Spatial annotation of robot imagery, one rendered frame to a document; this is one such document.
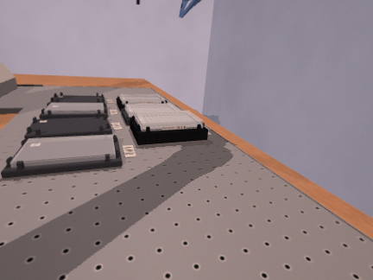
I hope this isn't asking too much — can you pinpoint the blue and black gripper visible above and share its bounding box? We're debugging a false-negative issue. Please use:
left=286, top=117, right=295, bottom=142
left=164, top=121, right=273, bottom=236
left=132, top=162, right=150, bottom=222
left=179, top=0, right=201, bottom=18

